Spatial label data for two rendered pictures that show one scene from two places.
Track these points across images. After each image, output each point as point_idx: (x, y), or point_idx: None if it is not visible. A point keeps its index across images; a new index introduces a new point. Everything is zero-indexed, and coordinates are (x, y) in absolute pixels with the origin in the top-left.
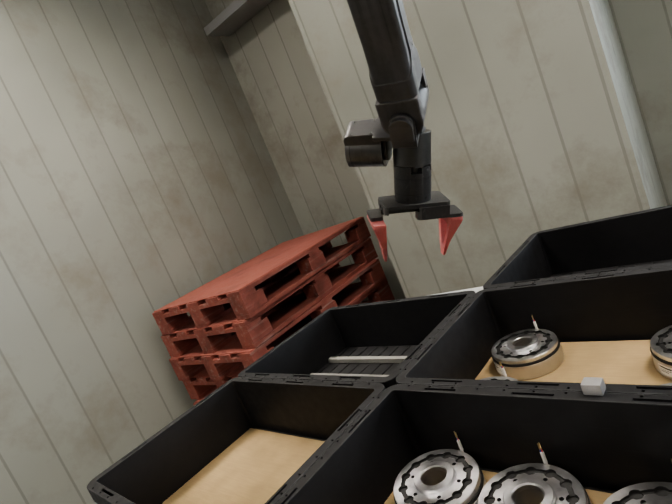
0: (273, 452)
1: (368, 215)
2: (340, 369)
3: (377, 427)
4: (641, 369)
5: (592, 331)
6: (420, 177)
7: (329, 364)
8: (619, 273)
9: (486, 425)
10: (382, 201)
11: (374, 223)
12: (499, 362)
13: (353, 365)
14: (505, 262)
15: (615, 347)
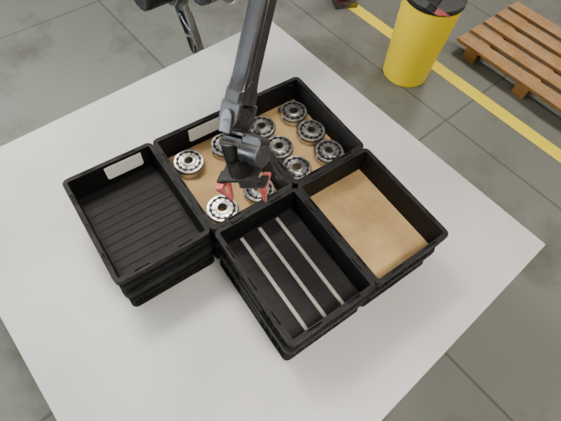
0: (356, 249)
1: (267, 180)
2: (303, 310)
3: None
4: (204, 177)
5: None
6: None
7: (309, 327)
8: (177, 176)
9: None
10: (257, 173)
11: (268, 174)
12: (245, 191)
13: (293, 306)
14: (174, 251)
15: (194, 193)
